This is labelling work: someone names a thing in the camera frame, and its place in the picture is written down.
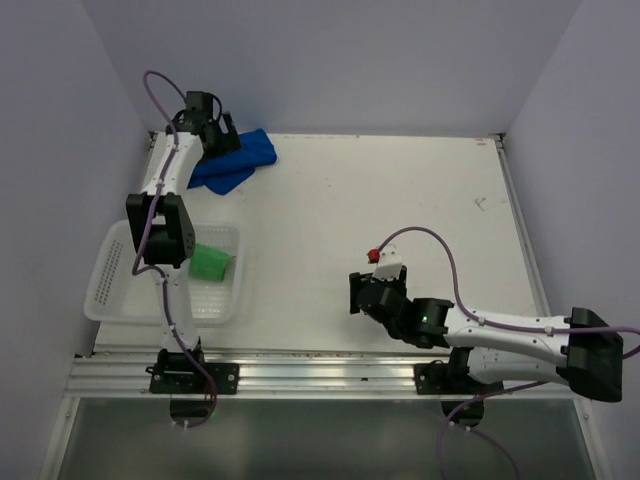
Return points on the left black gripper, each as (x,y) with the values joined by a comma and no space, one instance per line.
(228,142)

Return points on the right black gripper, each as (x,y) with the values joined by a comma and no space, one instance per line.
(357,280)

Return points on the blue microfiber towel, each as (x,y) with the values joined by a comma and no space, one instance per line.
(223,174)

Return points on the green microfiber towel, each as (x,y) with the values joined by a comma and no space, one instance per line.
(209,264)

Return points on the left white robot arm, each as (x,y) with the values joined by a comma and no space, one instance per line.
(161,229)

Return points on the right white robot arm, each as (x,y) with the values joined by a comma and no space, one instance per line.
(580,351)

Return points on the clear plastic basket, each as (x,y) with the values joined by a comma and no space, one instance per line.
(114,295)

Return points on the aluminium mounting rail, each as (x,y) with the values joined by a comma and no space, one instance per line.
(262,375)

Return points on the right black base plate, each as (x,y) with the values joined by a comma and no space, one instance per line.
(433,379)

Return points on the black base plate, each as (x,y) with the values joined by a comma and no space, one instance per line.
(191,382)
(433,379)

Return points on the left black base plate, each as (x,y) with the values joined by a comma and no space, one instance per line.
(191,382)

